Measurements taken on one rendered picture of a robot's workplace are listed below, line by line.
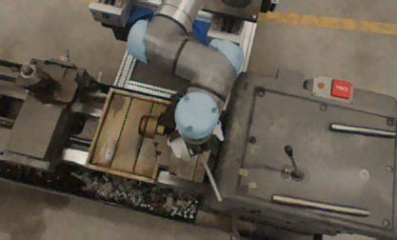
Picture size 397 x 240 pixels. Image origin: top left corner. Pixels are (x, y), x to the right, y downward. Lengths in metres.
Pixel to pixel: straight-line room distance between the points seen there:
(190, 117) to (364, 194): 0.70
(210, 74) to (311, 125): 0.57
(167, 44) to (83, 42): 2.14
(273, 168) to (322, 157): 0.16
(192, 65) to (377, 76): 2.38
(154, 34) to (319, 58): 2.21
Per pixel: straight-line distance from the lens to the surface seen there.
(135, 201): 1.66
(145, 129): 1.16
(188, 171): 1.08
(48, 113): 1.44
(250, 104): 1.05
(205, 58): 0.59
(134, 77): 2.25
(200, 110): 0.54
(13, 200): 2.50
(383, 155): 1.16
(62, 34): 2.81
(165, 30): 0.62
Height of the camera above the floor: 2.22
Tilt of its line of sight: 72 degrees down
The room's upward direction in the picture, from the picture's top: 6 degrees clockwise
